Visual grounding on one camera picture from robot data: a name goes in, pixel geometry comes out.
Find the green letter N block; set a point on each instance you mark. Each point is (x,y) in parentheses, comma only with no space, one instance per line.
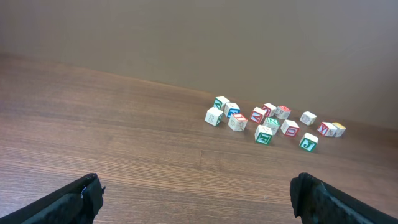
(272,123)

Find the plain white picture block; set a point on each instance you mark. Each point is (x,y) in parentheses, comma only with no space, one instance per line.
(308,118)

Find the red letter I block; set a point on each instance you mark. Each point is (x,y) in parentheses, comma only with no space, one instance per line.
(237,122)

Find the green letter block far left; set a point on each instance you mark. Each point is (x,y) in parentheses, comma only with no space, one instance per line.
(220,102)

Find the green letter block centre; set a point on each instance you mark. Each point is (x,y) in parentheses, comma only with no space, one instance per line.
(263,135)

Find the red letter U block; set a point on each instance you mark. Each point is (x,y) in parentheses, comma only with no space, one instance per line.
(289,128)

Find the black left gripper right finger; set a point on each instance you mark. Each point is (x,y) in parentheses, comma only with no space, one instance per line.
(315,201)

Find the green letter J block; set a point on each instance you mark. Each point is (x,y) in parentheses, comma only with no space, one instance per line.
(308,142)

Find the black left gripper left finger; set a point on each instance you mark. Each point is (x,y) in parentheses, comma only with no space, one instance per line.
(77,202)

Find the red letter A block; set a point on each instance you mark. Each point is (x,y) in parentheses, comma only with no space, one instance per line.
(257,115)

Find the blue letter block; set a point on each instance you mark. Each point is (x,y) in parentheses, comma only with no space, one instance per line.
(231,108)

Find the red white picture block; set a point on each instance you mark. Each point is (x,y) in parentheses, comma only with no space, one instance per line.
(269,109)

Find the white green picture block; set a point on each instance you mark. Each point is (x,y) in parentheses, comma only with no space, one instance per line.
(214,116)

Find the red letter M block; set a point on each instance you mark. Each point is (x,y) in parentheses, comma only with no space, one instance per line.
(282,112)

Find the red letter Y block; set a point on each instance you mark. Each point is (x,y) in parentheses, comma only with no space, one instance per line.
(327,129)

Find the yellow block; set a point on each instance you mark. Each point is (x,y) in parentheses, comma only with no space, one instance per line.
(339,129)

